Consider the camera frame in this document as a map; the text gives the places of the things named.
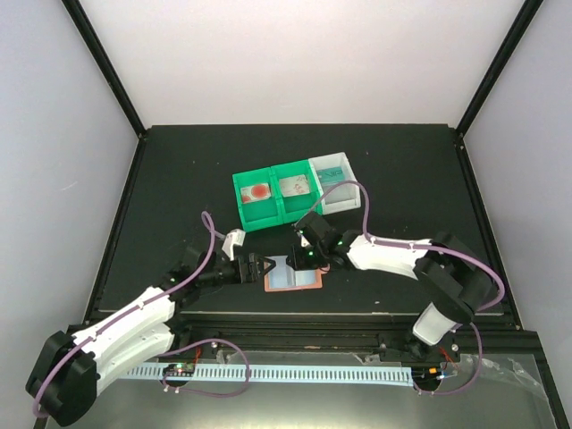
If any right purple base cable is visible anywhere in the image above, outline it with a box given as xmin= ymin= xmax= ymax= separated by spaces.
xmin=413 ymin=321 xmax=484 ymax=398

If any white bin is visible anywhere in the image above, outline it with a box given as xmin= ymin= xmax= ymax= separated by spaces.
xmin=308 ymin=152 xmax=361 ymax=215

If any white pagoda credit card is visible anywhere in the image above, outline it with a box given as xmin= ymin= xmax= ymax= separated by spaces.
xmin=279 ymin=174 xmax=311 ymax=198

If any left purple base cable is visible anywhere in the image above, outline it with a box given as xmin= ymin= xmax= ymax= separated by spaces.
xmin=160 ymin=337 xmax=251 ymax=398

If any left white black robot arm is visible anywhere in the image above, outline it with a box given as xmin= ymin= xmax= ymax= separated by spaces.
xmin=25 ymin=250 xmax=276 ymax=426

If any green bin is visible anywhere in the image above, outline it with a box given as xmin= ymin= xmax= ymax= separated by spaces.
xmin=232 ymin=167 xmax=284 ymax=232
xmin=271 ymin=159 xmax=321 ymax=223

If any pink leather card holder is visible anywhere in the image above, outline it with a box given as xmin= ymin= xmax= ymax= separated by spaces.
xmin=264 ymin=256 xmax=329 ymax=293

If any red white credit card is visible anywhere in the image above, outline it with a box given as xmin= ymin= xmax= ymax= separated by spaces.
xmin=240 ymin=182 xmax=273 ymax=204

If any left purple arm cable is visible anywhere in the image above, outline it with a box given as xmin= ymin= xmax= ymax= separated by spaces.
xmin=33 ymin=210 xmax=231 ymax=419

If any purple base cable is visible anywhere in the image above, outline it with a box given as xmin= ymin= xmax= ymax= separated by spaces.
xmin=160 ymin=337 xmax=251 ymax=398
xmin=413 ymin=321 xmax=484 ymax=398

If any black frame post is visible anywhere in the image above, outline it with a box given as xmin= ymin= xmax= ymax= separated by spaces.
xmin=62 ymin=0 xmax=147 ymax=139
xmin=456 ymin=0 xmax=543 ymax=138

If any white slotted cable duct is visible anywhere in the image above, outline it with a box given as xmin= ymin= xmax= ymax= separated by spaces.
xmin=121 ymin=362 xmax=414 ymax=387

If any left electronics board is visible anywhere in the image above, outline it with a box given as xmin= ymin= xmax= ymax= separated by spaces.
xmin=163 ymin=363 xmax=195 ymax=378

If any teal chip credit card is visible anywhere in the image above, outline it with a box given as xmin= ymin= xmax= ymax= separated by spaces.
xmin=316 ymin=166 xmax=346 ymax=188

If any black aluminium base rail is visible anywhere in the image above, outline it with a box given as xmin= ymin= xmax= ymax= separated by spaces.
xmin=66 ymin=312 xmax=542 ymax=358

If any right black frame post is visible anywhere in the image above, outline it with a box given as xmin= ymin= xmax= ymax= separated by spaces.
xmin=456 ymin=0 xmax=543 ymax=138

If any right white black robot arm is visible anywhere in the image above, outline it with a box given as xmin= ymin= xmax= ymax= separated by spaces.
xmin=287 ymin=212 xmax=506 ymax=360

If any electronics board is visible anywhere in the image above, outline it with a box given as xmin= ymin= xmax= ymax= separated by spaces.
xmin=163 ymin=363 xmax=195 ymax=378
xmin=411 ymin=366 xmax=458 ymax=383

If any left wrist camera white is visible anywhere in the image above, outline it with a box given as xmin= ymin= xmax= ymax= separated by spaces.
xmin=222 ymin=229 xmax=246 ymax=261

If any right electronics board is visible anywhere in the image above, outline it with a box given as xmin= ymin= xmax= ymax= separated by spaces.
xmin=411 ymin=366 xmax=458 ymax=383

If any left green bin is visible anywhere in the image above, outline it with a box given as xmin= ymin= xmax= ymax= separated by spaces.
xmin=232 ymin=167 xmax=284 ymax=232

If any middle green bin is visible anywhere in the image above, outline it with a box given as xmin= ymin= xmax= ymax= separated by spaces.
xmin=271 ymin=159 xmax=321 ymax=223

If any left black frame post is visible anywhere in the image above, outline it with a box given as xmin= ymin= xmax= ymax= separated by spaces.
xmin=62 ymin=0 xmax=147 ymax=139

